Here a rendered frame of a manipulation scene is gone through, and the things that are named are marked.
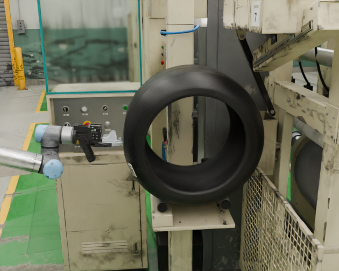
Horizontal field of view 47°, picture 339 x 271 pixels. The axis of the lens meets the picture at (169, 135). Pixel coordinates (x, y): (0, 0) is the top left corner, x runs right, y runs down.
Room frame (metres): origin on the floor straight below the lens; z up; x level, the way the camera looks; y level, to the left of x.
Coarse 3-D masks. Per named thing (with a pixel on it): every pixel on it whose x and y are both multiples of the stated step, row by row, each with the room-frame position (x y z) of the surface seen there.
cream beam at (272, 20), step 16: (224, 0) 1.88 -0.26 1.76; (240, 0) 1.60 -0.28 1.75; (256, 0) 1.38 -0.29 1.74; (272, 0) 1.31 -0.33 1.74; (288, 0) 1.31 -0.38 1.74; (304, 0) 1.32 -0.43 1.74; (224, 16) 1.87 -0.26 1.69; (240, 16) 1.59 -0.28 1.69; (272, 16) 1.31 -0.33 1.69; (288, 16) 1.31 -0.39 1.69; (256, 32) 1.37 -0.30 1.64; (272, 32) 1.31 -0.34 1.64; (288, 32) 1.32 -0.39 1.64
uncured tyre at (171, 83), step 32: (160, 96) 1.50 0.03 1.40; (224, 96) 1.51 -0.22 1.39; (128, 128) 1.52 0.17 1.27; (256, 128) 1.53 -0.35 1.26; (128, 160) 1.52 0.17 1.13; (160, 160) 1.78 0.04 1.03; (224, 160) 1.80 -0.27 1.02; (256, 160) 1.54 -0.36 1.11; (160, 192) 1.50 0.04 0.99; (192, 192) 1.51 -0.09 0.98; (224, 192) 1.52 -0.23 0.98
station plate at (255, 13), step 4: (252, 4) 1.42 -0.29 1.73; (256, 4) 1.37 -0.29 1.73; (252, 8) 1.42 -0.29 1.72; (256, 8) 1.37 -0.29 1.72; (252, 12) 1.41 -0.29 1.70; (256, 12) 1.37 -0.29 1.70; (252, 16) 1.41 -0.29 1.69; (256, 16) 1.37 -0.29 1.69; (252, 20) 1.41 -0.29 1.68; (256, 20) 1.36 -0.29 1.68; (252, 24) 1.41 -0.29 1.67; (256, 24) 1.36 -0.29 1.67
